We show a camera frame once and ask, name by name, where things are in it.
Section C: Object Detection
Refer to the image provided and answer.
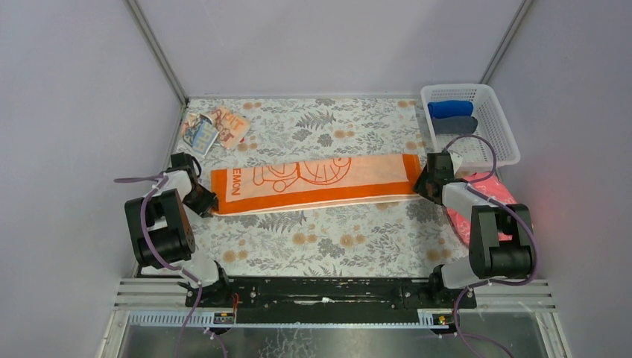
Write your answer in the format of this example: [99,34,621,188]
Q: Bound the orange cartoon towel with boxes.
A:
[210,154,422,216]

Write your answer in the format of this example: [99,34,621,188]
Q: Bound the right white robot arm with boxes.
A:
[414,151,537,294]

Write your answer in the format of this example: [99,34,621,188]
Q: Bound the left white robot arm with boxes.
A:
[114,152,229,295]

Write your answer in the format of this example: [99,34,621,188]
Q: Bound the grey rolled towel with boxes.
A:
[432,116,478,135]

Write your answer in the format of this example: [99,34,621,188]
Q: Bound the pink folded towel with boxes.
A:
[446,172,518,247]

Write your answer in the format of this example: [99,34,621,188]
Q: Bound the white plastic basket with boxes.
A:
[420,84,521,172]

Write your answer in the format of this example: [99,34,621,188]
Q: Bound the blue rolled towel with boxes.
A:
[427,100,474,119]

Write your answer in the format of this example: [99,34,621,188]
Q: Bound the floral table mat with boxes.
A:
[187,98,467,277]

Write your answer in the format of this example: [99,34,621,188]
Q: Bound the peach lettered towel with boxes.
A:
[180,107,251,157]

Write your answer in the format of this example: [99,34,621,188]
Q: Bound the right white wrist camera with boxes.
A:
[449,151,464,174]

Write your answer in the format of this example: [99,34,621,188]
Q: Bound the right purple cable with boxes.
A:
[441,134,542,358]

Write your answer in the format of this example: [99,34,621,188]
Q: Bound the purple cable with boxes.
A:
[113,172,204,358]
[441,134,542,358]

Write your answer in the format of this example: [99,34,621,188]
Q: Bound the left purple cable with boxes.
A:
[113,172,204,358]

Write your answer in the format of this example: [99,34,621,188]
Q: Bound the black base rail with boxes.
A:
[179,276,477,324]

